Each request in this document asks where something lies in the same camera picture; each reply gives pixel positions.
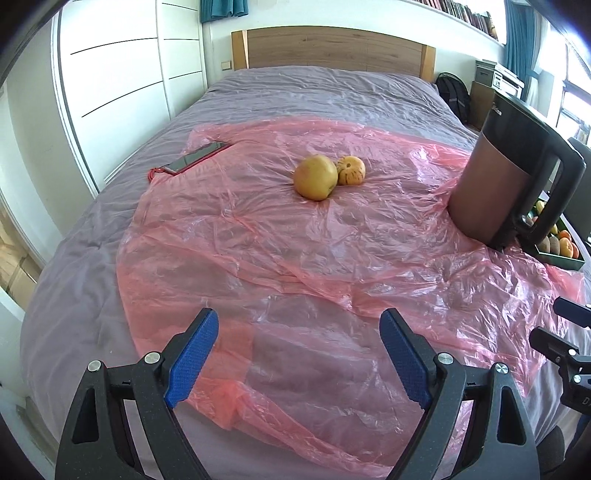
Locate teal curtain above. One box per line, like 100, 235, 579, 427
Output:
201, 0, 250, 22
505, 0, 544, 108

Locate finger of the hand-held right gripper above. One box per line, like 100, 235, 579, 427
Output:
553, 296, 591, 328
529, 327, 591, 370

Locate yellow striped pepino melon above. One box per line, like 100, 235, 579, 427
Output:
335, 156, 366, 186

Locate row of books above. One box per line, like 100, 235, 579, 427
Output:
416, 0, 500, 40

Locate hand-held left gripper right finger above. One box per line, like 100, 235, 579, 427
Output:
379, 308, 541, 480

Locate wooden dresser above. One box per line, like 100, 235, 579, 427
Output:
470, 80, 498, 130

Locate wooden headboard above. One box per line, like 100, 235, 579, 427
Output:
231, 26, 437, 84

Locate dark green fruit tray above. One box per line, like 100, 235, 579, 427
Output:
522, 198, 587, 271

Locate large yellow-red apple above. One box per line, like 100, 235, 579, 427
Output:
294, 155, 339, 201

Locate black and copper kettle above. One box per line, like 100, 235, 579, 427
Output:
448, 95, 587, 252

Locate pink plastic sheet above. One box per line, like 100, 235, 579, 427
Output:
115, 117, 587, 478

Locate person's blue clothing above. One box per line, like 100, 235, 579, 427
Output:
574, 415, 591, 468

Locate smartphone with red case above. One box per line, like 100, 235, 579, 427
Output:
148, 141, 232, 182

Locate white printer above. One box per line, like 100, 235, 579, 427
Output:
475, 60, 525, 98

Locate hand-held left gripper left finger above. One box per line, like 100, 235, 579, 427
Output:
54, 308, 219, 480

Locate white wardrobe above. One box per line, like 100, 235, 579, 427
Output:
51, 0, 206, 195

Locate cardboard boxes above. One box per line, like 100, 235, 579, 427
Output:
0, 222, 43, 297

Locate black backpack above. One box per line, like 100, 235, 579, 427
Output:
435, 72, 472, 123

